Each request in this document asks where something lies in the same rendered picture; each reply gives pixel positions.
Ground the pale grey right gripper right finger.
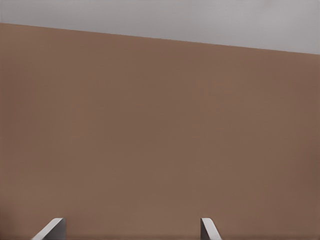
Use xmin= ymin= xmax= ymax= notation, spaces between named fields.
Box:
xmin=200 ymin=217 xmax=222 ymax=240

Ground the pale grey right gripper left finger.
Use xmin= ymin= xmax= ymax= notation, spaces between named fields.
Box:
xmin=31 ymin=217 xmax=67 ymax=240

